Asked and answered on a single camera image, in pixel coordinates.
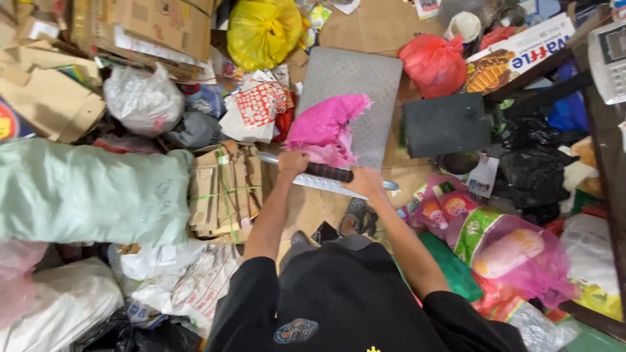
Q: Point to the grey metal platform trolley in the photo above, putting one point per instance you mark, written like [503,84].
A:
[352,78]

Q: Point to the grey sandal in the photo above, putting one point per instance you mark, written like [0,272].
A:
[359,217]

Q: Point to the grey plastic bag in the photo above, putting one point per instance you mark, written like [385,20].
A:
[195,129]

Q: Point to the white sack with red print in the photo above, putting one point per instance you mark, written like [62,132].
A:
[195,283]

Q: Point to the clear plastic bag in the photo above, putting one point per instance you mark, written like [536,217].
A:
[142,100]

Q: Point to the white round cap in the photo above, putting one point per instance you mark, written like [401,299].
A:
[464,27]

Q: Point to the person's left fingers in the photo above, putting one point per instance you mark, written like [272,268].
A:
[295,154]

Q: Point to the heap of flattened cardboard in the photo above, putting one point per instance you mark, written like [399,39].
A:
[98,34]

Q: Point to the white plastic bag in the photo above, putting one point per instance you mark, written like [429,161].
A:
[589,249]

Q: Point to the white printed carton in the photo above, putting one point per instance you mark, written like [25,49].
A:
[518,56]

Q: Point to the person's left hand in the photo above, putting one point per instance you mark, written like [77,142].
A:
[292,165]

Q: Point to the person's right hand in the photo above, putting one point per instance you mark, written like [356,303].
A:
[364,182]

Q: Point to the grey trousers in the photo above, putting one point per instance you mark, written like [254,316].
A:
[318,244]

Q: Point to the white woven sack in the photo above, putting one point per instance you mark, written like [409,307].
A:
[63,303]

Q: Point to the large pale green sack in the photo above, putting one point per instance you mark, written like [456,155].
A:
[88,193]

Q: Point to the red plastic bag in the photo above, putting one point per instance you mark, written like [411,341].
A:
[433,66]

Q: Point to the translucent pink bag of packets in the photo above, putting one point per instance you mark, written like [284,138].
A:
[513,254]

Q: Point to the pink plastic bag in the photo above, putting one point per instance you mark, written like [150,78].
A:
[323,129]

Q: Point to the person's right fingers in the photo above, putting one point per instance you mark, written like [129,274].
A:
[357,170]

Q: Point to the black shirt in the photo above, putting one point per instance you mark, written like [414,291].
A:
[337,303]

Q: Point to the black rubber mat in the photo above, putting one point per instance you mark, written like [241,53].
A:
[445,124]

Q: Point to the green cloth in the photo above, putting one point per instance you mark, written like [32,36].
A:
[450,266]

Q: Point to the yellow plastic bag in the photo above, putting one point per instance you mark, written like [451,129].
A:
[261,32]

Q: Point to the white bag with red print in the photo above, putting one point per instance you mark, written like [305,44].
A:
[257,110]

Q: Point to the black garbage bag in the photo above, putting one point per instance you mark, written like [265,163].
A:
[142,337]

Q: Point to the colourful snack packet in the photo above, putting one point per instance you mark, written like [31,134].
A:
[447,203]

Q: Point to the blue plastic bag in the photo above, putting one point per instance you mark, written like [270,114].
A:
[570,110]

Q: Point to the tied bundle of flattened cardboard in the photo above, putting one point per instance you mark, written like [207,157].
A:
[225,190]

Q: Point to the dark wooden table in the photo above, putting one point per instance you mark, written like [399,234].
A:
[606,161]

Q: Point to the black plastic bags heap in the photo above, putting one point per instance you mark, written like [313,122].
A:
[533,171]

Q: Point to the pale pink translucent bag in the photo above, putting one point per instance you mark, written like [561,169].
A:
[17,278]

